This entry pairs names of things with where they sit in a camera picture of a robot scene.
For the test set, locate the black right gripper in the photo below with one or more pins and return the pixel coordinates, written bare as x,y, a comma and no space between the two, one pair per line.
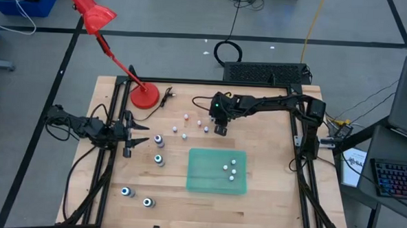
222,108

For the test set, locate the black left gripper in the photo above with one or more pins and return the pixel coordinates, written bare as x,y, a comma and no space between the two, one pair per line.
128,134

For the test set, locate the small purple food coloring bottle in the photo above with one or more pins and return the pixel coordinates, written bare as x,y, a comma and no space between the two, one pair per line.
206,129

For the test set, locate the large purple food coloring bottle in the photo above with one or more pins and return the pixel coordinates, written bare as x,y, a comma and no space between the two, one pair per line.
159,140

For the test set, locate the small red food coloring bottle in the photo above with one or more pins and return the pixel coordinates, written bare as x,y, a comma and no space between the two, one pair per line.
199,122

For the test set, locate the large green food coloring bottle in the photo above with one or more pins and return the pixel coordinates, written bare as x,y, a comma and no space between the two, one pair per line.
159,159

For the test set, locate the small green food coloring bottle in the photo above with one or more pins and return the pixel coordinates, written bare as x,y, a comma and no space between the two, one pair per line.
184,136

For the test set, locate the large blue food coloring bottle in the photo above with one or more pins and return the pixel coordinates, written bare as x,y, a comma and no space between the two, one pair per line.
127,191

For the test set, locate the large black food coloring bottle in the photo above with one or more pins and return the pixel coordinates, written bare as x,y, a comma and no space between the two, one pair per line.
148,202

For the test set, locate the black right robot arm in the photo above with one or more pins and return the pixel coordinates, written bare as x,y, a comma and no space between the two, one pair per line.
276,101

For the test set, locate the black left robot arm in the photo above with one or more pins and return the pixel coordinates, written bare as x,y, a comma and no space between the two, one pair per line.
86,127

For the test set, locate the red desk lamp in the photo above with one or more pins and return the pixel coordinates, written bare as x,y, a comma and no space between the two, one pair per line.
144,99

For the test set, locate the teal translucent plastic bin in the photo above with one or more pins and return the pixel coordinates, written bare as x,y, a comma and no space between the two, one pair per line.
208,172

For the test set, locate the black perforated computer case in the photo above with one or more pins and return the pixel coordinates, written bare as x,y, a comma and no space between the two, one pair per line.
263,72

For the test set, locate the black power adapter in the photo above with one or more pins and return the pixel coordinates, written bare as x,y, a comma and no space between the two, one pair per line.
343,131

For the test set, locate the white printed booklet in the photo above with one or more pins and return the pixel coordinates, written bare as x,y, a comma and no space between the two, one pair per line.
354,168

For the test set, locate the dark grey desk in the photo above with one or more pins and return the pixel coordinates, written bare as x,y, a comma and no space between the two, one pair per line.
381,146

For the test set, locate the backlit black keyboard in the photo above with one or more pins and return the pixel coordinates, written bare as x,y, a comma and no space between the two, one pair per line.
397,177

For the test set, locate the black metal rig frame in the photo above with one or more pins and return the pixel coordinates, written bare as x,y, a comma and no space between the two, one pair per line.
205,82

